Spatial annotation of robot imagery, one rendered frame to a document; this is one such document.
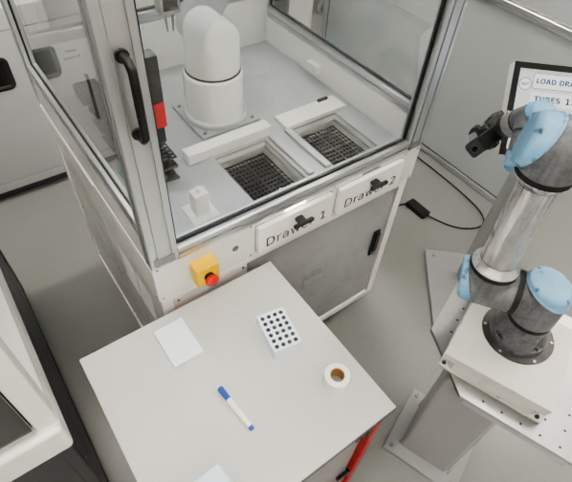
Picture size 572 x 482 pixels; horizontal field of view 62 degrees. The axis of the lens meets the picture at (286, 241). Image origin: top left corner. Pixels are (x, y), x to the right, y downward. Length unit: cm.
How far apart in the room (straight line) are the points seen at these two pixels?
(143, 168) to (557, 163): 82
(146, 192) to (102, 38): 36
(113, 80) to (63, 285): 175
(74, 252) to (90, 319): 44
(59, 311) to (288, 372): 143
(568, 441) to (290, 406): 71
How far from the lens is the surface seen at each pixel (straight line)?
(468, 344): 142
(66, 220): 288
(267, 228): 142
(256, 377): 133
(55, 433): 120
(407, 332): 239
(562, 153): 103
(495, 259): 123
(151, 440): 129
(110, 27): 91
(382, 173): 166
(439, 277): 259
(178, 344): 137
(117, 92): 97
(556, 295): 131
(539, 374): 145
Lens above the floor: 196
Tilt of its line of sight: 49 degrees down
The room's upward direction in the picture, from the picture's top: 5 degrees clockwise
